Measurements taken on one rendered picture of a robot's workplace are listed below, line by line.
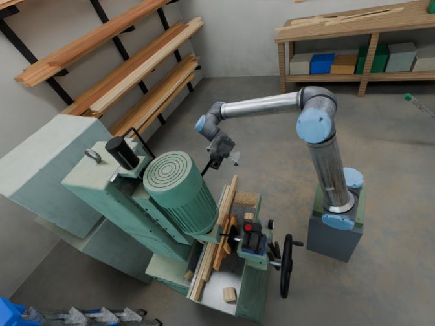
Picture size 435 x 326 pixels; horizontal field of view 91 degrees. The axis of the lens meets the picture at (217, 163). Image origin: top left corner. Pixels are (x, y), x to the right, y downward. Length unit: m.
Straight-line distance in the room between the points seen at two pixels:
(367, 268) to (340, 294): 0.30
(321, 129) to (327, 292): 1.42
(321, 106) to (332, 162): 0.25
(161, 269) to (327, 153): 1.04
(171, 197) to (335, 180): 0.72
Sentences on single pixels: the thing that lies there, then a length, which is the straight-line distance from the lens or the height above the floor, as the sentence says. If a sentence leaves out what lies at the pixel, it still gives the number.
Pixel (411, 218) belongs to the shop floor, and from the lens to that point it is 2.40.
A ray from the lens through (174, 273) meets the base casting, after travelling 1.33.
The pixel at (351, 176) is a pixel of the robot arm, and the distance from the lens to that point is 1.37.
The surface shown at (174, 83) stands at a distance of 3.49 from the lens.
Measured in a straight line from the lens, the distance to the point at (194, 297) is 1.09.
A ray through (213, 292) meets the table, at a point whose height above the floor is 0.90.
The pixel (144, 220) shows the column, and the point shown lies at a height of 1.27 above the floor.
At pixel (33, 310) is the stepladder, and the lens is 1.54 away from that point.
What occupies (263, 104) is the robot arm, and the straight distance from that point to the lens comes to 1.06.
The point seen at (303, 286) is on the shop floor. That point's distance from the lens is 2.00.
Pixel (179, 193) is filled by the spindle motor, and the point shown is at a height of 1.48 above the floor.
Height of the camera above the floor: 1.95
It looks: 45 degrees down
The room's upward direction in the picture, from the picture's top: 22 degrees counter-clockwise
